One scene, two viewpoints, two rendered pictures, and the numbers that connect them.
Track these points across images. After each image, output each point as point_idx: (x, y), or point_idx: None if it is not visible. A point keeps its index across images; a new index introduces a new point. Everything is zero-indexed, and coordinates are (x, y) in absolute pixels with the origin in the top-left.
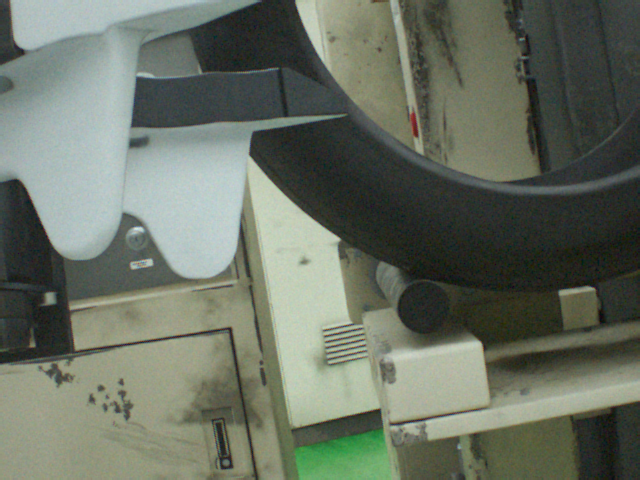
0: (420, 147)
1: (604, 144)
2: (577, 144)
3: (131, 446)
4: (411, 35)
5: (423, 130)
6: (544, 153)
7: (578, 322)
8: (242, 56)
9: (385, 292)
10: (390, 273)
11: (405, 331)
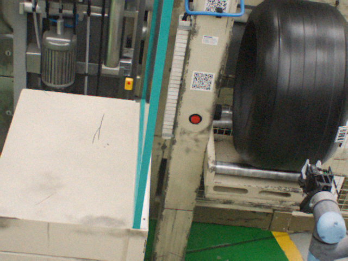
0: (198, 125)
1: (238, 107)
2: (134, 88)
3: None
4: (217, 97)
5: (211, 122)
6: (119, 93)
7: None
8: (336, 147)
9: (260, 175)
10: (260, 170)
11: (268, 181)
